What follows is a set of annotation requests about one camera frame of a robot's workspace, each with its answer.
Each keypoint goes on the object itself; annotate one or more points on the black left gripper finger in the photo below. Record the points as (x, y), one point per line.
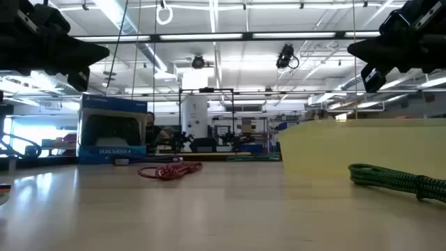
(87, 54)

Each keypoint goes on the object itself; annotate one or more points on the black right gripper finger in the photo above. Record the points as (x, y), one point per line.
(373, 50)

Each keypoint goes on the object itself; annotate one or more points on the blue DualShock 4 box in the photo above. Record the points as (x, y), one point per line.
(111, 104)

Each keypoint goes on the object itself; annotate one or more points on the yellow plastic bin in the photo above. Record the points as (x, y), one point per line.
(348, 146)

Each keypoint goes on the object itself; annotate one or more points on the person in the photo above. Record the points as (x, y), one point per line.
(153, 134)

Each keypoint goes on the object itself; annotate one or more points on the black round ceiling fixture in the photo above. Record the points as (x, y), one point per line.
(198, 62)

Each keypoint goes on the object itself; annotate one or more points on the small grey block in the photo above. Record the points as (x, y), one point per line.
(122, 161)

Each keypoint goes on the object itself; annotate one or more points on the black overhead light bar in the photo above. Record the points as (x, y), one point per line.
(247, 35)

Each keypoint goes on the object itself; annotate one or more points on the small multicoloured object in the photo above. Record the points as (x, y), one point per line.
(4, 193)

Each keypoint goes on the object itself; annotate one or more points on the metal shelf rack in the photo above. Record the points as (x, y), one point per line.
(244, 132)

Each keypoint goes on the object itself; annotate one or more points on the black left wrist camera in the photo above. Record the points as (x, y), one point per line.
(42, 19)

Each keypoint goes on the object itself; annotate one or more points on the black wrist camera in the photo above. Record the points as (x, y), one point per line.
(411, 15)
(42, 19)

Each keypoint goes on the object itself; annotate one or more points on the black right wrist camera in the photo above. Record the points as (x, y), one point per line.
(411, 15)

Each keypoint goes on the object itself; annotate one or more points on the black overhead camera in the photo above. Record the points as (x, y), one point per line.
(285, 55)

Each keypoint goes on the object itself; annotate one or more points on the black metal frame stand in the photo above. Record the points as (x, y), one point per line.
(207, 90)

